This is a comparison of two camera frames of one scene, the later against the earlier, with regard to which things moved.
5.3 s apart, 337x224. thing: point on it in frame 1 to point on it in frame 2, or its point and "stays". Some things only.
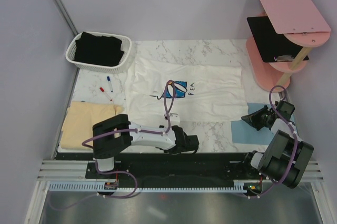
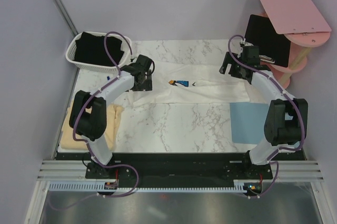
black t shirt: [99, 50] stays
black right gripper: [252, 118] to [226, 60]
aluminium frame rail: [70, 171] stays
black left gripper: [160, 148] to [147, 86]
